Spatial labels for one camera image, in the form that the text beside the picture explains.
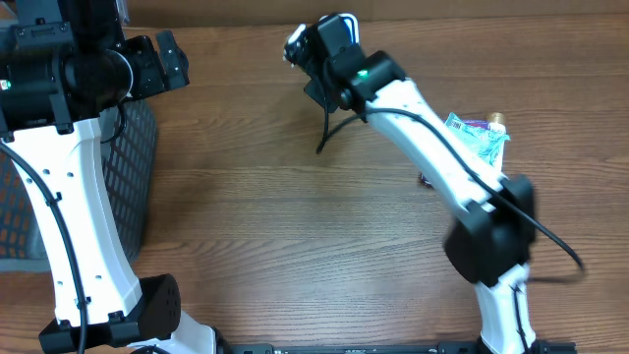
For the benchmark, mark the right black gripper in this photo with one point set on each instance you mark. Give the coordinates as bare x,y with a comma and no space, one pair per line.
326,90

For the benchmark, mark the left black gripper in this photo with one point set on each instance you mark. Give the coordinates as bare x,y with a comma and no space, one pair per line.
174,65

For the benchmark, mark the red purple pad package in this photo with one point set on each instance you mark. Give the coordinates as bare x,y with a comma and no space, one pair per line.
474,124

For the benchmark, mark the teal wipes packet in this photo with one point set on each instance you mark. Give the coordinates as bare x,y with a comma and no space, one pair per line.
479,140

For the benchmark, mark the white tube with gold cap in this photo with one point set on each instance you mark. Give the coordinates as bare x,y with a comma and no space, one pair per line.
496,122

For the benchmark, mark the green juice carton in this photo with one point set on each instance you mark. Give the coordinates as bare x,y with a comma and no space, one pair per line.
294,45

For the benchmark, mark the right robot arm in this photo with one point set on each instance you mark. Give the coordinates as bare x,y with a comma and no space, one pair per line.
489,242

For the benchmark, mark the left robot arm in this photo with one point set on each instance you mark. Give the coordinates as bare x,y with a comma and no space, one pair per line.
67,62

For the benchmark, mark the white barcode scanner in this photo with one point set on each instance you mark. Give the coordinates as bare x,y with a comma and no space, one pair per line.
352,24

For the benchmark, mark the grey plastic mesh basket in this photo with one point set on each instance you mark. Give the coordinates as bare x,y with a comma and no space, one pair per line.
127,164

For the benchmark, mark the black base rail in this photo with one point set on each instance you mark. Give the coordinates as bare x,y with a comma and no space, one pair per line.
445,347

